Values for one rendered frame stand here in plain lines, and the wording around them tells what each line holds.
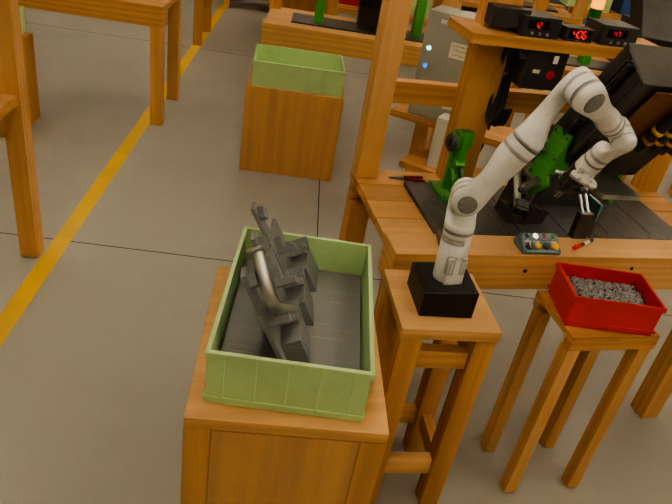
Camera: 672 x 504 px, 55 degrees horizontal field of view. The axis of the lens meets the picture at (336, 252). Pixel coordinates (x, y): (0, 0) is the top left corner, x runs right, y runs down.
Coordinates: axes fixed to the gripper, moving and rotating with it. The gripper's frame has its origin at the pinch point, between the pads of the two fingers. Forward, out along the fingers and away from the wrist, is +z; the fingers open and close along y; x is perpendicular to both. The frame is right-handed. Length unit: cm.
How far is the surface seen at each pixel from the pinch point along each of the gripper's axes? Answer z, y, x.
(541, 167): 18.3, 2.0, -27.0
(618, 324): 13.6, -39.1, 24.8
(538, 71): 3, 21, -55
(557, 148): 9.3, 1.8, -30.1
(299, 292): 16, 59, 73
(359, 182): 58, 59, -8
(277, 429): 11, 47, 113
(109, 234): 189, 165, 8
